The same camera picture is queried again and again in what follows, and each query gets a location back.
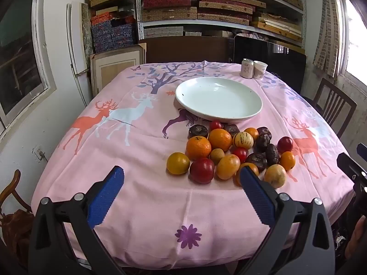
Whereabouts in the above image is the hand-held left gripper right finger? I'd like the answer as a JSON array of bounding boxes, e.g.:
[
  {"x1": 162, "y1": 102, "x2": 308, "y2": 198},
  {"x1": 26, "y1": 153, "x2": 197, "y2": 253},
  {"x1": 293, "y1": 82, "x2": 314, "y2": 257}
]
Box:
[{"x1": 238, "y1": 166, "x2": 336, "y2": 275}]

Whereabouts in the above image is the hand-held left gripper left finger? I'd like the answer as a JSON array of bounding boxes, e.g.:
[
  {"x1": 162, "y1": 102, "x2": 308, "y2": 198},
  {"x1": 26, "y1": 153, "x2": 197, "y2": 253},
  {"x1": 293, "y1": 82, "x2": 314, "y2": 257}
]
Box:
[{"x1": 28, "y1": 165, "x2": 127, "y2": 275}]

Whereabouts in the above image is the yellow orange round fruit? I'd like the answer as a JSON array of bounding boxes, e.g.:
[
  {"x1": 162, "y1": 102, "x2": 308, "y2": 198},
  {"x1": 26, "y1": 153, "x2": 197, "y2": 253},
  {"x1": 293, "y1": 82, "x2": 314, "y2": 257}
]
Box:
[
  {"x1": 216, "y1": 154, "x2": 241, "y2": 180},
  {"x1": 167, "y1": 152, "x2": 190, "y2": 175},
  {"x1": 236, "y1": 163, "x2": 259, "y2": 187}
]

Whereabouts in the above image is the brown round fruit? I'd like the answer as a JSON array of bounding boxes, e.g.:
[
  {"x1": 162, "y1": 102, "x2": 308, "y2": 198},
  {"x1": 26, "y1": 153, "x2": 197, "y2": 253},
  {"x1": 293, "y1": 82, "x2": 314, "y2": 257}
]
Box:
[{"x1": 209, "y1": 148, "x2": 225, "y2": 165}]

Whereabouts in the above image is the striped yellow pepino melon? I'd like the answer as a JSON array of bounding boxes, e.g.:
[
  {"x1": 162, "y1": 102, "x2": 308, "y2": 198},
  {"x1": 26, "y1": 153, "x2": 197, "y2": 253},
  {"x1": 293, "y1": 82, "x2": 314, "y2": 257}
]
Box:
[{"x1": 232, "y1": 132, "x2": 254, "y2": 149}]

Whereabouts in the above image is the dark red plum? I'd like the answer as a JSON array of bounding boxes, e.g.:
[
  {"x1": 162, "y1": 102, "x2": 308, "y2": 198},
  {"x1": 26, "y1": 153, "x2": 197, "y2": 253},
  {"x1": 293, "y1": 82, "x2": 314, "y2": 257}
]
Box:
[{"x1": 277, "y1": 136, "x2": 294, "y2": 154}]

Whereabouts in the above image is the large red tomato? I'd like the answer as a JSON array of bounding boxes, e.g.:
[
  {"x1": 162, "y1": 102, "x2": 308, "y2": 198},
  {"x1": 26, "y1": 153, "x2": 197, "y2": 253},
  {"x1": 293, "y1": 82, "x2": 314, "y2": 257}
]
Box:
[{"x1": 189, "y1": 158, "x2": 215, "y2": 184}]

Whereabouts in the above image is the large orange with black mark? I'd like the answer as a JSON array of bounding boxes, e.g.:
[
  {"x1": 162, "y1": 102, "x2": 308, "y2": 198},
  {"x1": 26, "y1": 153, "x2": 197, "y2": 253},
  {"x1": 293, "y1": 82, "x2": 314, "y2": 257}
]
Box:
[{"x1": 186, "y1": 136, "x2": 212, "y2": 161}]

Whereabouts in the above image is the white round plate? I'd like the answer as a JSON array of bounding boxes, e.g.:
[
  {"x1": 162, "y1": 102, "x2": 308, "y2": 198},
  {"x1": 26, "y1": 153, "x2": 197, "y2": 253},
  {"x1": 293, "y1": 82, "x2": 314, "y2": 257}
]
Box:
[{"x1": 175, "y1": 76, "x2": 263, "y2": 121}]

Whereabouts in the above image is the person's right hand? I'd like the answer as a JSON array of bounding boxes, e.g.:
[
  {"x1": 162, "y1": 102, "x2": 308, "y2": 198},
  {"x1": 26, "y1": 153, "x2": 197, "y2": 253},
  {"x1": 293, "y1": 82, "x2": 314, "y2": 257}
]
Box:
[{"x1": 345, "y1": 215, "x2": 367, "y2": 261}]

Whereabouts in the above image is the pink printed tablecloth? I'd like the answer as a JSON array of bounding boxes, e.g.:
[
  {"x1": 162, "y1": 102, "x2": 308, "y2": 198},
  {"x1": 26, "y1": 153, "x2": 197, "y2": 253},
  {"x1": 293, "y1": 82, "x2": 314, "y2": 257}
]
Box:
[{"x1": 30, "y1": 61, "x2": 357, "y2": 270}]

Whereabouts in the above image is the dark wooden slatted chair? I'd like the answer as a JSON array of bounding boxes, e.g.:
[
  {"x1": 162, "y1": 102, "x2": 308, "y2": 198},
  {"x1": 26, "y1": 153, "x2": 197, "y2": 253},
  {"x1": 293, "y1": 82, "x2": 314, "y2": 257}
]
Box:
[{"x1": 311, "y1": 78, "x2": 357, "y2": 138}]

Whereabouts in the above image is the wooden chair with brown cushion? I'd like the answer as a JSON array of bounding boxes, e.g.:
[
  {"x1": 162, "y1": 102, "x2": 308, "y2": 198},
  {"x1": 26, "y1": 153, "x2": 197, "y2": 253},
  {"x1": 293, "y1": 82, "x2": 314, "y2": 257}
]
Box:
[{"x1": 0, "y1": 170, "x2": 33, "y2": 264}]

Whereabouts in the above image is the bright window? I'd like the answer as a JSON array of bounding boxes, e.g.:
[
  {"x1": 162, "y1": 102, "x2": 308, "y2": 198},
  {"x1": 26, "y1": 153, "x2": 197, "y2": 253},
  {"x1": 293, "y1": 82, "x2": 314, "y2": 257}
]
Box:
[{"x1": 334, "y1": 0, "x2": 367, "y2": 83}]

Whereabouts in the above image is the brick pattern curtain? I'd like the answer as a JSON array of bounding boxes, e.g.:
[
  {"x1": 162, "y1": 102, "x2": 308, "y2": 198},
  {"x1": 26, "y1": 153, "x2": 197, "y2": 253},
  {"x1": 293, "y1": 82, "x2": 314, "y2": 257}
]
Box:
[{"x1": 312, "y1": 0, "x2": 343, "y2": 78}]

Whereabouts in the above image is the black flat panel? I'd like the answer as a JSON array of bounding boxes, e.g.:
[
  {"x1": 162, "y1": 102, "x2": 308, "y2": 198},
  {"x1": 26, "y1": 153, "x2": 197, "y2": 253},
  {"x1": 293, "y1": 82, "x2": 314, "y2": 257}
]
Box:
[{"x1": 234, "y1": 35, "x2": 307, "y2": 95}]

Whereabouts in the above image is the white paper cup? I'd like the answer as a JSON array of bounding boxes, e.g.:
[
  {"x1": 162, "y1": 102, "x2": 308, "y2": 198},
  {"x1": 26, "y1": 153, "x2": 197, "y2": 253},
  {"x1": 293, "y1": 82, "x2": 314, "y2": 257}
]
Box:
[{"x1": 253, "y1": 61, "x2": 268, "y2": 80}]

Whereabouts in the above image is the pale drink can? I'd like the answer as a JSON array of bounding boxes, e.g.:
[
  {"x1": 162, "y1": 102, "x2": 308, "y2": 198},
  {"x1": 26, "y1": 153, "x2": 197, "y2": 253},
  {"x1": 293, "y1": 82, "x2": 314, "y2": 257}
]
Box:
[{"x1": 240, "y1": 59, "x2": 255, "y2": 79}]

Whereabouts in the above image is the white leaning board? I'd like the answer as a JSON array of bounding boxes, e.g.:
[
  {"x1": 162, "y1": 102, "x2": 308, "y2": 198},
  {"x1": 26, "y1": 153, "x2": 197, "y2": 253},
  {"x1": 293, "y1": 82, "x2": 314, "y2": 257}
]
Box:
[{"x1": 67, "y1": 3, "x2": 92, "y2": 106}]

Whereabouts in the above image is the stack of blue patterned boxes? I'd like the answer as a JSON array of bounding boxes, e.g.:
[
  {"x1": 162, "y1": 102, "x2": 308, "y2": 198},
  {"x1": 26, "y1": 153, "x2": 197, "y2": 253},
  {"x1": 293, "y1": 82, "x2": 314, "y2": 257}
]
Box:
[{"x1": 91, "y1": 20, "x2": 137, "y2": 53}]

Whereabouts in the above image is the brown wooden board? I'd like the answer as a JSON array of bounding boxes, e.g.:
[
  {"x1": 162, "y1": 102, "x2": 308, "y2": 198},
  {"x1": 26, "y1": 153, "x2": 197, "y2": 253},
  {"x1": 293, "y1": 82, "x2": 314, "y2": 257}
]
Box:
[{"x1": 145, "y1": 36, "x2": 234, "y2": 63}]

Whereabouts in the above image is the white framed dark window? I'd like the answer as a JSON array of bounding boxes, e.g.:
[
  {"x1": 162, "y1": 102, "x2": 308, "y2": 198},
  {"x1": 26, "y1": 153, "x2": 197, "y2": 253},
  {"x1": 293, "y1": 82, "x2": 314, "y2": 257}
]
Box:
[{"x1": 0, "y1": 0, "x2": 56, "y2": 136}]

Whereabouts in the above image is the marbled leaning board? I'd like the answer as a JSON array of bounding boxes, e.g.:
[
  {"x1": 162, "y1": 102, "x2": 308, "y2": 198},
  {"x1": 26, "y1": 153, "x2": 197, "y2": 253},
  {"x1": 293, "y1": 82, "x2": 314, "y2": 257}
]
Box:
[{"x1": 81, "y1": 3, "x2": 95, "y2": 59}]

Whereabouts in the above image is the stack of woven flat boxes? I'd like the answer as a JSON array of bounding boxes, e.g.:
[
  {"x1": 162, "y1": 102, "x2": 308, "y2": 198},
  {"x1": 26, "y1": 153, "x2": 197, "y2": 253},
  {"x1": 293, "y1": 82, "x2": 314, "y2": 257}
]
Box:
[{"x1": 140, "y1": 0, "x2": 304, "y2": 43}]

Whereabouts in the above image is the wall socket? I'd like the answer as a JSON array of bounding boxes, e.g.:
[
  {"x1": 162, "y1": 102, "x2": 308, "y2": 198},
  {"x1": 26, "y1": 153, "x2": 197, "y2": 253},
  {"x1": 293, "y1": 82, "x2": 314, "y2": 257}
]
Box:
[{"x1": 32, "y1": 146, "x2": 46, "y2": 162}]

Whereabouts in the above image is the wooden picture frame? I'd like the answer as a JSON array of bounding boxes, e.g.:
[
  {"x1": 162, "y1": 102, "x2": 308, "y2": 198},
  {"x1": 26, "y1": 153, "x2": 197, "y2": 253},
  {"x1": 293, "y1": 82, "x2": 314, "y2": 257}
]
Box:
[{"x1": 90, "y1": 43, "x2": 147, "y2": 99}]

